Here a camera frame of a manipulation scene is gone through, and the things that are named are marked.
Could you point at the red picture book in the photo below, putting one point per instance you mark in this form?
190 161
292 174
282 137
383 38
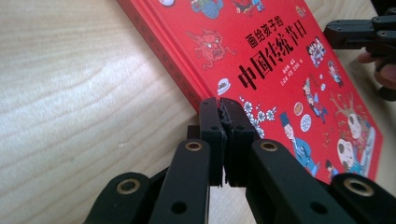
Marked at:
264 31

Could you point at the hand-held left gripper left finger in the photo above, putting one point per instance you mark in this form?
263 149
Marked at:
213 130

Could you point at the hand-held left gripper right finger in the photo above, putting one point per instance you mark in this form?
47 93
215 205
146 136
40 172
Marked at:
238 140

